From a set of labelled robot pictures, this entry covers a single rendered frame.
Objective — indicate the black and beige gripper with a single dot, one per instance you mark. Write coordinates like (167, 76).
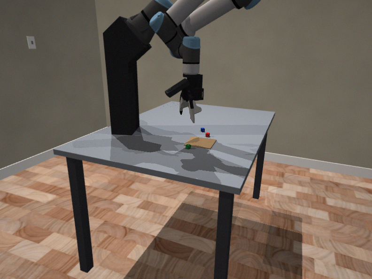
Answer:
(190, 94)

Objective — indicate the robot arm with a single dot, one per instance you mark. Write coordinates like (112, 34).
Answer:
(176, 25)

